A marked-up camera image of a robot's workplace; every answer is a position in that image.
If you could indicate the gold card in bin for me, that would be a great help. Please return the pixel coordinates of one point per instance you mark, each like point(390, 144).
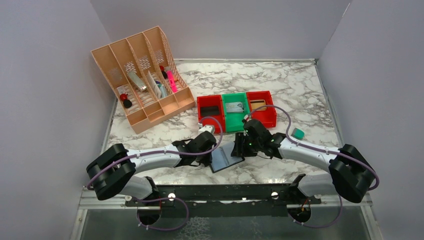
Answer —
point(258, 104)

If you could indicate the teal eraser block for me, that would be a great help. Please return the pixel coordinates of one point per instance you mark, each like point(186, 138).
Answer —
point(298, 134)

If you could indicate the left red bin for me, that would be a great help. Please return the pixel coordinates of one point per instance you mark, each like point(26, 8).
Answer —
point(212, 100)

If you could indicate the green bin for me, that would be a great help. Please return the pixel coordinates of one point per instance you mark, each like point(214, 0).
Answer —
point(234, 122)

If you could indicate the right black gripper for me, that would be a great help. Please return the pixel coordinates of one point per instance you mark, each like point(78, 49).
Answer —
point(239, 150)

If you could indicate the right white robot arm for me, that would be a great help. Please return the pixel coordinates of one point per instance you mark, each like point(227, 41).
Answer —
point(348, 173)

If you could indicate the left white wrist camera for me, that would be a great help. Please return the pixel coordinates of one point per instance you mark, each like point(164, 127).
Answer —
point(206, 128)

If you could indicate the black leather card holder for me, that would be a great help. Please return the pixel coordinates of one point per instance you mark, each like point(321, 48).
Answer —
point(221, 157)

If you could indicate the red bin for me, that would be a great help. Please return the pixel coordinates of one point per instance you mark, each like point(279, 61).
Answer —
point(269, 117)
point(212, 100)

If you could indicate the red and black stamp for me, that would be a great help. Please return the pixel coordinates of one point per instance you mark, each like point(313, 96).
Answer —
point(125, 101)

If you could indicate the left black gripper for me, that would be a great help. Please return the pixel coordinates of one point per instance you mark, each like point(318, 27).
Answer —
point(206, 160)

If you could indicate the pink highlighter marker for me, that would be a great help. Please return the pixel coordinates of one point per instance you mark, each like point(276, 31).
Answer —
point(171, 80)

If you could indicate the peach desk file organizer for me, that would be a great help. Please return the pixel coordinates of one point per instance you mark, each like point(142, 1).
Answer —
point(142, 52)

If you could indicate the silver card in bin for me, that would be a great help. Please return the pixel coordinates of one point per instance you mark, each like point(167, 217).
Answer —
point(234, 107)

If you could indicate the white paper pad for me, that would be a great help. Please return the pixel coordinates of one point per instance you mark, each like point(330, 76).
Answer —
point(154, 85)

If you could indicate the black card in bin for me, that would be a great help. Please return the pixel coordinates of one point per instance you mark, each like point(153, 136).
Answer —
point(208, 111)

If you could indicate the right red bin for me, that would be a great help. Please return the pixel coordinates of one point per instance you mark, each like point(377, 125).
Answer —
point(269, 117)

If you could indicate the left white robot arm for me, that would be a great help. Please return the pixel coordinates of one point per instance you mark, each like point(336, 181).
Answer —
point(114, 171)

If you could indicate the silver stapler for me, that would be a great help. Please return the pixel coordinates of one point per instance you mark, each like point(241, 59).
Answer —
point(137, 81)

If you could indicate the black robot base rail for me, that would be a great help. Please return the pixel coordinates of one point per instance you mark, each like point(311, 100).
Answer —
point(225, 200)

